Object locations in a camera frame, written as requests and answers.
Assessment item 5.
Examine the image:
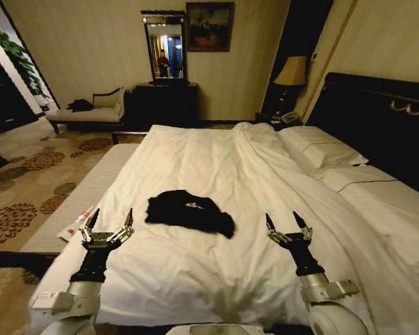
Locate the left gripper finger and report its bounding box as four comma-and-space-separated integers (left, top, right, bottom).
79, 208, 101, 243
108, 208, 135, 243

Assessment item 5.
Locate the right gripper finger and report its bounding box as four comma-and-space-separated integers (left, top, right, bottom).
265, 213, 291, 245
293, 210, 314, 242

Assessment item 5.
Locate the white red paper packet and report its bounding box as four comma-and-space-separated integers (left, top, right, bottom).
57, 205, 96, 241

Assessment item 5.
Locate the white ribbed mattress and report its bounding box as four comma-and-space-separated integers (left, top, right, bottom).
19, 144, 147, 254

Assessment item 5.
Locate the black garment with print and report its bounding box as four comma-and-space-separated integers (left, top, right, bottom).
145, 189, 237, 240

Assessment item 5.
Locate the white duvet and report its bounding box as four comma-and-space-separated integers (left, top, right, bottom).
31, 121, 419, 329

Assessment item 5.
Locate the white pillow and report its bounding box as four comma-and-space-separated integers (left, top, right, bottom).
279, 125, 370, 170
321, 164, 419, 274

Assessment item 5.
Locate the cream chaise longue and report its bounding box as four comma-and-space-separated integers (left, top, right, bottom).
45, 87, 132, 135

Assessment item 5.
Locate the dark nightstand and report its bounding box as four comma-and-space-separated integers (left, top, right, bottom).
254, 110, 303, 126

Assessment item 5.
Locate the white telephone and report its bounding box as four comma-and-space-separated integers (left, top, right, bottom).
270, 111, 300, 125

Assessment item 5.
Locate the white robot front shell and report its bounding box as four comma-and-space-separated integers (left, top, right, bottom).
167, 322, 266, 335

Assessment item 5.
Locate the black clothing heap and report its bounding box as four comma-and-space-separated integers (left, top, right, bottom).
66, 99, 94, 112

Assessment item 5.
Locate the dark wooden dresser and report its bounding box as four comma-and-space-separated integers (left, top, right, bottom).
131, 82, 200, 130

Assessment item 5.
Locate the dark headboard with gold trim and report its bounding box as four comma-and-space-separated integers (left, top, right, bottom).
305, 72, 419, 186

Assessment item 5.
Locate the dark wooden cabinet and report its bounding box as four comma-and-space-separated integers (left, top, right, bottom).
0, 45, 39, 135

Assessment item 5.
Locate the table lamp with beige shade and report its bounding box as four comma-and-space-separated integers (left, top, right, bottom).
272, 55, 308, 105

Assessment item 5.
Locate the green potted plant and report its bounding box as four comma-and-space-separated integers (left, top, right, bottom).
0, 27, 52, 101

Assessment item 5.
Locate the dark framed mirror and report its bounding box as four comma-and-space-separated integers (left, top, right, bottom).
140, 9, 190, 87

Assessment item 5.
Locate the framed dark painting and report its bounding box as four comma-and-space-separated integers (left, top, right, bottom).
185, 1, 235, 53

